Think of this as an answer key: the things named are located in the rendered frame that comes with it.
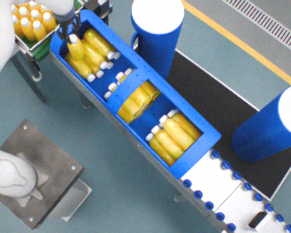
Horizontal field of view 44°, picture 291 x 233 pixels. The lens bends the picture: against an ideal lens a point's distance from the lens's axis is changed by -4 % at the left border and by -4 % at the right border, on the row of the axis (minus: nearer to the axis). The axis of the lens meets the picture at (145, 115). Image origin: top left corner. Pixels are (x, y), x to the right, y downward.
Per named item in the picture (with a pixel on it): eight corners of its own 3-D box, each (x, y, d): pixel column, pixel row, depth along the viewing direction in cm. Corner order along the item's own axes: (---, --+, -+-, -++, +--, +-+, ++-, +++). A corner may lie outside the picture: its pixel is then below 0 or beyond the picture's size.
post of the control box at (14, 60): (42, 103, 282) (1, 48, 185) (39, 99, 283) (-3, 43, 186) (46, 99, 283) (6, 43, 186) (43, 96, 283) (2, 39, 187)
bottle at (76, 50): (79, 46, 180) (75, 30, 164) (86, 56, 179) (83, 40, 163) (68, 53, 179) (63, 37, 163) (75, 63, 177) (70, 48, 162)
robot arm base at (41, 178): (30, 215, 155) (26, 215, 150) (-6, 182, 158) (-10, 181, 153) (57, 182, 160) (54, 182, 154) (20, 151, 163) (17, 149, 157)
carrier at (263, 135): (263, 167, 261) (272, 130, 269) (322, 145, 177) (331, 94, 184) (227, 155, 263) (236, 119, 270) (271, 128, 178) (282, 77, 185)
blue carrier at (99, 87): (174, 182, 177) (182, 178, 149) (55, 60, 190) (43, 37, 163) (214, 142, 183) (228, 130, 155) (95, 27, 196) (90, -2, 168)
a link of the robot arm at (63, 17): (78, 4, 134) (80, 12, 140) (63, -11, 136) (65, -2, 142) (60, 19, 133) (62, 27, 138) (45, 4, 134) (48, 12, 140)
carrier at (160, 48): (156, 48, 281) (123, 64, 277) (167, -19, 197) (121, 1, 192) (175, 79, 276) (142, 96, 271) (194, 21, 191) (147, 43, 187)
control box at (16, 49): (5, 62, 184) (-1, 54, 174) (-17, 37, 187) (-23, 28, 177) (20, 50, 186) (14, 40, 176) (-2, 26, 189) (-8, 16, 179)
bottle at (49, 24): (56, 37, 199) (51, 23, 183) (45, 36, 199) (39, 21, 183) (60, 27, 201) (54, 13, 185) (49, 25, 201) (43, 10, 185)
